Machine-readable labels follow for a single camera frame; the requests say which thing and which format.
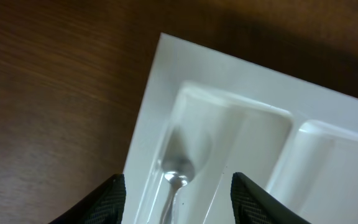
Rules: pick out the small steel teaspoon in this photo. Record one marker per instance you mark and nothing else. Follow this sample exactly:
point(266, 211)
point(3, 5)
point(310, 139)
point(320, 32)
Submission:
point(179, 172)

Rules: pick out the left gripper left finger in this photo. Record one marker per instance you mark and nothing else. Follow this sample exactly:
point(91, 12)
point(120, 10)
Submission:
point(104, 205)

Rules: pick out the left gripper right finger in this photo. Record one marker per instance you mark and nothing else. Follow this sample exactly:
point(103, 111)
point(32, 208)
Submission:
point(252, 204)

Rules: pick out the white plastic cutlery tray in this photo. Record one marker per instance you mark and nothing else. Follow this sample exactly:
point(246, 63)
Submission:
point(295, 139)

